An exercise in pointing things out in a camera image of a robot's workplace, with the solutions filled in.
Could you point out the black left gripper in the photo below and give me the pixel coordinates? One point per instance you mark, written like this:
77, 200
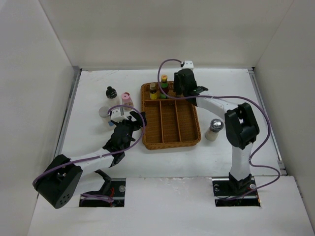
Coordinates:
139, 122

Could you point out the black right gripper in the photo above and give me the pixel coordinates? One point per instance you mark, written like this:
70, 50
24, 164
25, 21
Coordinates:
176, 81

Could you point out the green label yellow cap bottle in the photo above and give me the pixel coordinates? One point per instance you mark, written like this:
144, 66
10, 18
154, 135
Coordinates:
164, 86

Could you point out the yellow label oil bottle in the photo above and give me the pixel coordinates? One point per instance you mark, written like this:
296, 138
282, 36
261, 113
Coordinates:
153, 91

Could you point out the silver lid peppercorn jar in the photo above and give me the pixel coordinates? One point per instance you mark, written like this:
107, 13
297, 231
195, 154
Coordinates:
105, 114

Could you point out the clear lid salt grinder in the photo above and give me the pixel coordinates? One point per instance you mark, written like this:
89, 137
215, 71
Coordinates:
212, 132

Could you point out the black cap pepper bottle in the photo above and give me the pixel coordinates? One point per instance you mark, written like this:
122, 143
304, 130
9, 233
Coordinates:
171, 88

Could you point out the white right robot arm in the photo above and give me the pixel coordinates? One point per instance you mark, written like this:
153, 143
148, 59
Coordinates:
241, 127

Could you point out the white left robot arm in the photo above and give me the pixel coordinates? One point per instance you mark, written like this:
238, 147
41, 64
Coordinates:
58, 183

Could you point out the pink lid spice jar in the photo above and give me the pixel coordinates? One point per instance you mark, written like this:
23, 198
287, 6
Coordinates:
126, 99

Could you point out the black top salt shaker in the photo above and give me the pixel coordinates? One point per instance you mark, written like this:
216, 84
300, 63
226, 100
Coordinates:
112, 97

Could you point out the brown wicker divided basket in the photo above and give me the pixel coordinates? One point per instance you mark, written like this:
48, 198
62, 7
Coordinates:
170, 123

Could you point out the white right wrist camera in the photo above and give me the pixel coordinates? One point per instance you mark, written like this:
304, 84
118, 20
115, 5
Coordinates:
187, 64

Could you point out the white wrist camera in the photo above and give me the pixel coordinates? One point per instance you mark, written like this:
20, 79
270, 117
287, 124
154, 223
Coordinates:
187, 64
117, 115

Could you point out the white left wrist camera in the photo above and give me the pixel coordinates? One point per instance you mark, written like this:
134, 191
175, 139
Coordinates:
117, 115

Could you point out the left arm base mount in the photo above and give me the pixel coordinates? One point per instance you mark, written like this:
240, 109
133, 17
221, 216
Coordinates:
110, 194

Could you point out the aluminium frame rail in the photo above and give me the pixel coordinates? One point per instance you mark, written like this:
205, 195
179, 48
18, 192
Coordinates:
68, 110

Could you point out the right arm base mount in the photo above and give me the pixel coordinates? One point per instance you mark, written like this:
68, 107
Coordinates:
229, 192

